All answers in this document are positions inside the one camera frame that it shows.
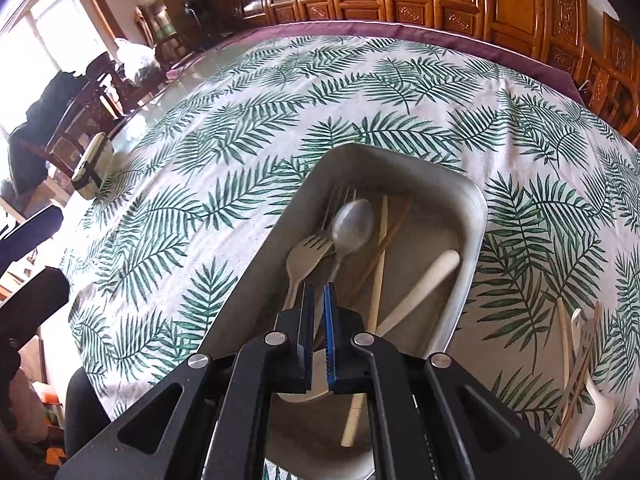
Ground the dark wooden dining chair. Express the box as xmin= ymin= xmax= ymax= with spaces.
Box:
xmin=20 ymin=52 xmax=127 ymax=182

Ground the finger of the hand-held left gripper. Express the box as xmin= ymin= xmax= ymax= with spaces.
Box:
xmin=0 ymin=267 xmax=71 ymax=343
xmin=0 ymin=205 xmax=65 ymax=275

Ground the wooden chair by cabinet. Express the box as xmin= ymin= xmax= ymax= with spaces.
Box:
xmin=133 ymin=4 xmax=167 ymax=52

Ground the leaf-print tablecloth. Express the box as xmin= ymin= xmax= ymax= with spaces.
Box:
xmin=57 ymin=35 xmax=640 ymax=480

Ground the beige plastic fork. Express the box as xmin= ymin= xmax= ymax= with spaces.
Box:
xmin=284 ymin=235 xmax=333 ymax=312

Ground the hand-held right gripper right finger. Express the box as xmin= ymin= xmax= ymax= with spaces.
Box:
xmin=322 ymin=282 xmax=583 ymax=480

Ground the white plastic spoon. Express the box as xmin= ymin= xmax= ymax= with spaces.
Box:
xmin=570 ymin=307 xmax=617 ymax=450

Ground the dark wooden cabinet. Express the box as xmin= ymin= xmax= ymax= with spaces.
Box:
xmin=160 ymin=0 xmax=222 ymax=52

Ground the clear plastic bag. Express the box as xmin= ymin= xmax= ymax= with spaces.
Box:
xmin=114 ymin=37 xmax=157 ymax=87

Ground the grey rectangular container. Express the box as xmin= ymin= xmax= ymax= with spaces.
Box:
xmin=197 ymin=142 xmax=488 ymax=480

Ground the carved wooden armchair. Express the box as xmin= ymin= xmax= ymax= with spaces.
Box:
xmin=580 ymin=10 xmax=640 ymax=143

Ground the metal spoon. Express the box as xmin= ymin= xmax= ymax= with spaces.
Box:
xmin=327 ymin=199 xmax=376 ymax=301

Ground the wooden chair with clothes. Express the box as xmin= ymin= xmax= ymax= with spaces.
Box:
xmin=7 ymin=70 xmax=95 ymax=197

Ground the wooden door frame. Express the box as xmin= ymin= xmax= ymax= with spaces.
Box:
xmin=75 ymin=0 xmax=134 ymax=47

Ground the brown chopstick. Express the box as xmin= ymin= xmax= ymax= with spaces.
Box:
xmin=347 ymin=200 xmax=414 ymax=302
xmin=552 ymin=301 xmax=601 ymax=453

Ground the cream lunch box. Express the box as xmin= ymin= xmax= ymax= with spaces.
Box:
xmin=70 ymin=131 xmax=115 ymax=202

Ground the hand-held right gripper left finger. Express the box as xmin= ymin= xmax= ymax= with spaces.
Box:
xmin=54 ymin=282 xmax=317 ymax=480

